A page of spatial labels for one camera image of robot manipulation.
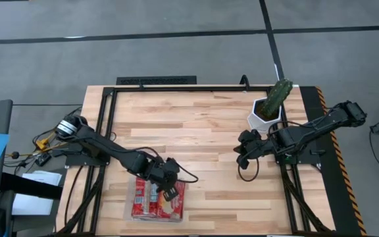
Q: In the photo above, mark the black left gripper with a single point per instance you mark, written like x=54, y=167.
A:
x=166, y=172

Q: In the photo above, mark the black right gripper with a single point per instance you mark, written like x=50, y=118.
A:
x=253, y=145

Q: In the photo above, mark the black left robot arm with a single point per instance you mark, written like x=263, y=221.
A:
x=104, y=143

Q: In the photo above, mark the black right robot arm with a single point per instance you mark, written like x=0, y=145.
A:
x=308, y=131

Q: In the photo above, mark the white plant pot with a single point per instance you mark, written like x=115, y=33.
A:
x=257, y=123

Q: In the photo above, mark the clear plastic basket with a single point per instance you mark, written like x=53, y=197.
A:
x=127, y=204

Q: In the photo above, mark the green cactus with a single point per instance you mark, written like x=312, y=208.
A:
x=276, y=97

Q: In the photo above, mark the black mat with hazard stripe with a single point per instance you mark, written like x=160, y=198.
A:
x=311, y=98

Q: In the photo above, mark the black floor vent grille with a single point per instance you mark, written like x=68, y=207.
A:
x=156, y=80

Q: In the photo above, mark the white paper sheets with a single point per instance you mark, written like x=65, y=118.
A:
x=41, y=177

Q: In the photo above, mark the small black box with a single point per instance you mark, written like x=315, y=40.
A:
x=43, y=159

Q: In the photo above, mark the black bar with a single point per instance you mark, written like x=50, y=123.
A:
x=28, y=186

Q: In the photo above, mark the black round knob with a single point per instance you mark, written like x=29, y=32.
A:
x=15, y=155

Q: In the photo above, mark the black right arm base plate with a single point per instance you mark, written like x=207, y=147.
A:
x=308, y=159

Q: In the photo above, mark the black metal table frame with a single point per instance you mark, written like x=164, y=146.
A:
x=192, y=89

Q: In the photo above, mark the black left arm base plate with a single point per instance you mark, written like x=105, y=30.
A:
x=77, y=159

